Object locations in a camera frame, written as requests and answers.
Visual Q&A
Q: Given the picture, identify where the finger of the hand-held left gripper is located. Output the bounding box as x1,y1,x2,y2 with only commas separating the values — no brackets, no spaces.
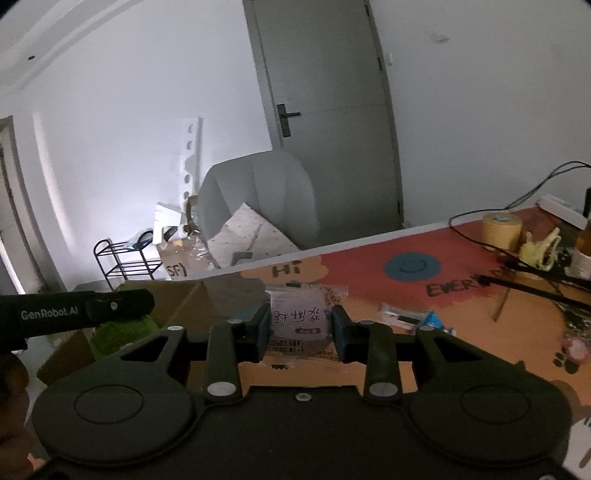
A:
88,290,156,326

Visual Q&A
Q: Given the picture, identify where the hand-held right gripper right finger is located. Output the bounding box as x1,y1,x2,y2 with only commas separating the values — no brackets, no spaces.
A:
331,305,483,402

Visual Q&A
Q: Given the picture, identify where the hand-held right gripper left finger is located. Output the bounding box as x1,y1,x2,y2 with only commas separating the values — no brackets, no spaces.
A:
117,303,271,402

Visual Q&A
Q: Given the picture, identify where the lime green snack packet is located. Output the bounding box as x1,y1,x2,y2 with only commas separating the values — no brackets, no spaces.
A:
90,315,158,361

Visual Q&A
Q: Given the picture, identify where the small grey packet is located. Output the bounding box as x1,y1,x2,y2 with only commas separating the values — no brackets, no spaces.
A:
264,284,349,365

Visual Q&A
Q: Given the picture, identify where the brown cardboard box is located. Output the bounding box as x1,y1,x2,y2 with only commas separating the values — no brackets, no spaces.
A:
37,279,269,395

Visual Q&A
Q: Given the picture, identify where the person's left hand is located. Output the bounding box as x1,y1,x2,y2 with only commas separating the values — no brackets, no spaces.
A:
0,353,31,457

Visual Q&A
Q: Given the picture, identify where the clear packet grey label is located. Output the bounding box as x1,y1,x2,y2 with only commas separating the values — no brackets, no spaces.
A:
378,302,457,337

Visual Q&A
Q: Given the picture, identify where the printed cardboard box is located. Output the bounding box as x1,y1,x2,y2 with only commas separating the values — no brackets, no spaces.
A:
157,231,222,282

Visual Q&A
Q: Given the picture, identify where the white foam piece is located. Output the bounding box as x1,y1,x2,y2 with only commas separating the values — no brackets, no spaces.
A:
154,200,185,245

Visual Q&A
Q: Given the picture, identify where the speckled white board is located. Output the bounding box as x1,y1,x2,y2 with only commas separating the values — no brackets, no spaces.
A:
205,202,301,268

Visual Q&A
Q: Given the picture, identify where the grey armchair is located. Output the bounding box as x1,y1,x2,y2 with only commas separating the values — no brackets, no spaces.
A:
196,148,321,252

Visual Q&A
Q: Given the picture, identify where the white perforated board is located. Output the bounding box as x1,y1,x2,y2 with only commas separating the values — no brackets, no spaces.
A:
175,116,204,204

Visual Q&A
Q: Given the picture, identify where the grey door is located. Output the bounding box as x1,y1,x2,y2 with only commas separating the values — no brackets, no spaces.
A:
242,0,407,232

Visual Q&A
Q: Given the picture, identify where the yellow tape roll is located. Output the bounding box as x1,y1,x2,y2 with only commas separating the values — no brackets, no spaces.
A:
482,212,523,252

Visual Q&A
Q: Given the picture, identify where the small pink item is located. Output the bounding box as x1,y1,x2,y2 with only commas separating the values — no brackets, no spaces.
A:
554,335,591,365

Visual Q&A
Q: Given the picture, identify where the white power strip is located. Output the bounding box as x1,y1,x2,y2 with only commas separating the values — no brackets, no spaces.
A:
536,194,591,229

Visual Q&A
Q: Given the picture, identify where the small glass bottle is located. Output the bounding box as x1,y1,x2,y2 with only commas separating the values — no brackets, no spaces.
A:
571,185,591,271

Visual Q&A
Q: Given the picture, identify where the black wire rack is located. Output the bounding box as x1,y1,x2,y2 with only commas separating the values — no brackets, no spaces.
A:
93,237,162,291

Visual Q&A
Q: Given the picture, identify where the white door frame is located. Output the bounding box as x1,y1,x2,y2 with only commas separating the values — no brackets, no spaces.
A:
0,115,28,296

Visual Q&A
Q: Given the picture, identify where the black folding wire stand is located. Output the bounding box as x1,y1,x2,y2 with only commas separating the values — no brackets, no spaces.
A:
478,258,591,310

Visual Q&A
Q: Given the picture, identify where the black door handle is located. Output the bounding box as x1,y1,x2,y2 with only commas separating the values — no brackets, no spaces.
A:
276,102,302,138

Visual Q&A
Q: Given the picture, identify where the black cable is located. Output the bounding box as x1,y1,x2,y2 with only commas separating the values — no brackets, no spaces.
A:
448,161,591,252

